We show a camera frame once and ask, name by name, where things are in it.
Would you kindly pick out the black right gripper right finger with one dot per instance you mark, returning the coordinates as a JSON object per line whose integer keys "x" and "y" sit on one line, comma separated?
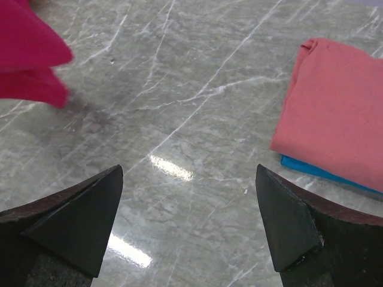
{"x": 314, "y": 241}

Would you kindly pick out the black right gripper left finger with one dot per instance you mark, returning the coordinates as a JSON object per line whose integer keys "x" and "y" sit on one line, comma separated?
{"x": 61, "y": 239}

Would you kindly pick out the magenta t shirt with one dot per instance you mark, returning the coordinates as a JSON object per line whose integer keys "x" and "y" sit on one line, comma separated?
{"x": 30, "y": 50}

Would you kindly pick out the folded blue t shirt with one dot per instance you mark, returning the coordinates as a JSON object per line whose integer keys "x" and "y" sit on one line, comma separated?
{"x": 315, "y": 171}

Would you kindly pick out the folded salmon pink t shirt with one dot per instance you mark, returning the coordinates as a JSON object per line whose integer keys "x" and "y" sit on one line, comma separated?
{"x": 331, "y": 117}

